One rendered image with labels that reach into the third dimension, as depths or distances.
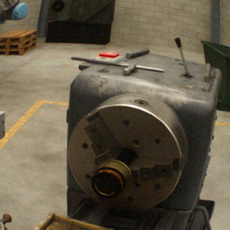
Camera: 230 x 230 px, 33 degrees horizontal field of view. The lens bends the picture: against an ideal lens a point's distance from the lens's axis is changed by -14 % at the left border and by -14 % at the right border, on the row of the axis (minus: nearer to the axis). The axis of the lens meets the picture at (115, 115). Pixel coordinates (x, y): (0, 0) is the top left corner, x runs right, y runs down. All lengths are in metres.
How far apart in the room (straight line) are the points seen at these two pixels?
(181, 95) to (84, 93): 0.28
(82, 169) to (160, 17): 9.92
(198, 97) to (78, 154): 0.37
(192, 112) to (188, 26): 9.82
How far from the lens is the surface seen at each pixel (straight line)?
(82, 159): 1.18
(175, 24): 11.00
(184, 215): 1.35
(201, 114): 1.22
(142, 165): 1.08
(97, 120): 1.09
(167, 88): 1.25
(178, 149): 1.09
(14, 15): 1.47
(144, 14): 11.02
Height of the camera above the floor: 1.55
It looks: 18 degrees down
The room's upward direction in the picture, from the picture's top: 5 degrees clockwise
